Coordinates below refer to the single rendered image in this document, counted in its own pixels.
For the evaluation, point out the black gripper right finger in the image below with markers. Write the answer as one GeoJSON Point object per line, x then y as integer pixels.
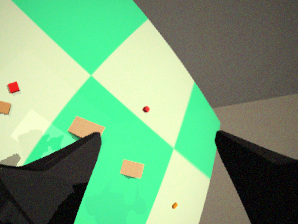
{"type": "Point", "coordinates": [266, 181]}

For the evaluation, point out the orange block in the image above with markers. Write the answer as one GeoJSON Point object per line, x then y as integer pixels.
{"type": "Point", "coordinates": [5, 107]}

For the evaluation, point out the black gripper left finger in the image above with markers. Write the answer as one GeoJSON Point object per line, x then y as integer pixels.
{"type": "Point", "coordinates": [49, 190]}

